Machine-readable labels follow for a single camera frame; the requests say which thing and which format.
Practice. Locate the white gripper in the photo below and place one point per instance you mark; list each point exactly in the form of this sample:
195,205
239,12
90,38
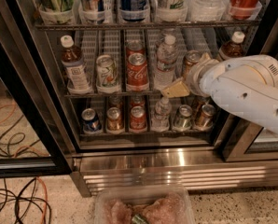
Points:
193,75

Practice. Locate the orange soda can shelf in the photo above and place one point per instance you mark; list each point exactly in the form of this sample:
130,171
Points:
191,57

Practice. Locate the clear water bottle shelf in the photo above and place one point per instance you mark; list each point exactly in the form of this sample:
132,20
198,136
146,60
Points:
166,58

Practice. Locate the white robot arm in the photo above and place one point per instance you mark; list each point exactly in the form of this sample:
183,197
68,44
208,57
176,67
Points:
246,87

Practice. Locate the orange can bottom shelf behind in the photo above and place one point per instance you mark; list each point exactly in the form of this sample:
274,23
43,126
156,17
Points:
198,102

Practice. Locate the orange can bottom shelf front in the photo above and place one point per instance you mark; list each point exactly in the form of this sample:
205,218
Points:
204,118

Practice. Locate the green silver can bottom shelf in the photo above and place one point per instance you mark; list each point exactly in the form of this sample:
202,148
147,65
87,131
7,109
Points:
182,118

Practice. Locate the red cola can front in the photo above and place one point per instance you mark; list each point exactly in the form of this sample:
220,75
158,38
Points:
137,69

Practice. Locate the small water bottle bottom shelf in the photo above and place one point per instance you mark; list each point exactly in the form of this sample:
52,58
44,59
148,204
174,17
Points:
161,115

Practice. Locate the red can bottom shelf behind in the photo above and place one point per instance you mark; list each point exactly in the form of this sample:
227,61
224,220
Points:
137,100

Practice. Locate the red cola can behind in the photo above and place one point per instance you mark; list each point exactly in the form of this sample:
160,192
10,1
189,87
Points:
134,46

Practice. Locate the red can bottom shelf front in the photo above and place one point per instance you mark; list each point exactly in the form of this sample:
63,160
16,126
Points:
138,118

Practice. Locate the large water bottle top shelf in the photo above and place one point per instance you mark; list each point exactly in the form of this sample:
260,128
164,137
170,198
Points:
206,10

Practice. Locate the gold can bottom shelf behind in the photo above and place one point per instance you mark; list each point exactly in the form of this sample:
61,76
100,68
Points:
115,101

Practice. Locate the gold can shelf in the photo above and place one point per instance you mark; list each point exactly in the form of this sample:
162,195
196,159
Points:
114,119
115,101

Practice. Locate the right glass fridge door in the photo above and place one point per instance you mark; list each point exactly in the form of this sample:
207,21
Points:
250,142

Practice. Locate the glass fridge door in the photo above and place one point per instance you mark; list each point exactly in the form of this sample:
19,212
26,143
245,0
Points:
250,142
25,57

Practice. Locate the white green soda can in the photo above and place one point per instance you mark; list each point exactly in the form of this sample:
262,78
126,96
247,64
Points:
107,71

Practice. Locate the gold can bottom shelf front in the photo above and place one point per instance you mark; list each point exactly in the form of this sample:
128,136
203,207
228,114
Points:
114,119

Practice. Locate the red cola can top shelf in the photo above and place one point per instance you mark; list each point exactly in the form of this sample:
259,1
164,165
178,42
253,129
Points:
242,9

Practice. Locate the stainless steel fridge base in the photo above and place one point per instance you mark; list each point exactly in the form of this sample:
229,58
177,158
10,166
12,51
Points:
195,169

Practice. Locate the blue can bottom shelf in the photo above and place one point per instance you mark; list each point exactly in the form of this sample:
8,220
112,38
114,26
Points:
91,122

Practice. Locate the left glass fridge door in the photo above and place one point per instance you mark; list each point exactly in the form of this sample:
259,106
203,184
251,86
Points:
25,57

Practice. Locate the right brown tea bottle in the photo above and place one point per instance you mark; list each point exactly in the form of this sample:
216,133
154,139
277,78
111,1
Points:
232,48

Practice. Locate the brown tea bottle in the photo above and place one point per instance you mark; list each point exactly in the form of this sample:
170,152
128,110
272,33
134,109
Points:
73,62
232,48

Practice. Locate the left brown tea bottle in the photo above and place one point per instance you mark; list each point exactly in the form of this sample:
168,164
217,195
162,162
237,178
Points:
73,62

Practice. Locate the clear plastic food container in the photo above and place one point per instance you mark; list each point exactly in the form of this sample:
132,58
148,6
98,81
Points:
157,204

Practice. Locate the middle wire shelf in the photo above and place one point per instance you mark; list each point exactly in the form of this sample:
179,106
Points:
123,93

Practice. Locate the wire shelf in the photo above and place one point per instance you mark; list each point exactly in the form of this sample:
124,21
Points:
123,93
145,25

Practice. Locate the top wire shelf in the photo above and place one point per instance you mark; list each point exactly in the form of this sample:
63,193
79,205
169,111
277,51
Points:
145,25

